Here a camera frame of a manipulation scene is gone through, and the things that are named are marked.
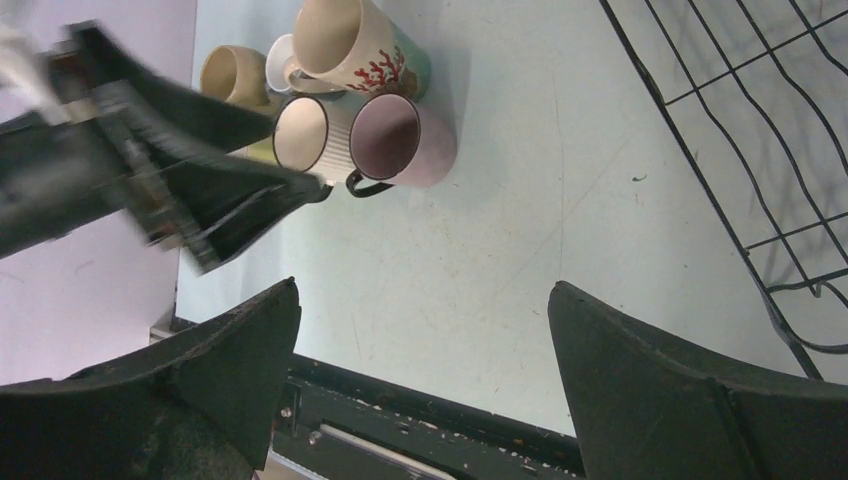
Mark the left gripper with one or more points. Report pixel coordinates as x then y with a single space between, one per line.
64 165

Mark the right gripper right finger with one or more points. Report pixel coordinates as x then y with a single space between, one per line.
647 404

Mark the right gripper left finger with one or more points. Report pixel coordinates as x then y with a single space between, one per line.
200 404

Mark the beige ceramic cup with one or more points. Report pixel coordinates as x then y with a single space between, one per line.
236 75

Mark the white ribbed black-rimmed mug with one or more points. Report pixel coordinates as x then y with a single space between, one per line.
313 136

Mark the small white cup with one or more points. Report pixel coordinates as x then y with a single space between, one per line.
279 53

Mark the floral patterned mug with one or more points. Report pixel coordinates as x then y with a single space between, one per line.
352 45

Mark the lilac mug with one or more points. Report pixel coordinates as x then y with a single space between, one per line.
394 142

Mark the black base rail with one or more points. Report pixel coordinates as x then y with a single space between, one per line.
327 422

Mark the black wire dish rack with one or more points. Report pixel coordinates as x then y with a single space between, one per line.
755 94

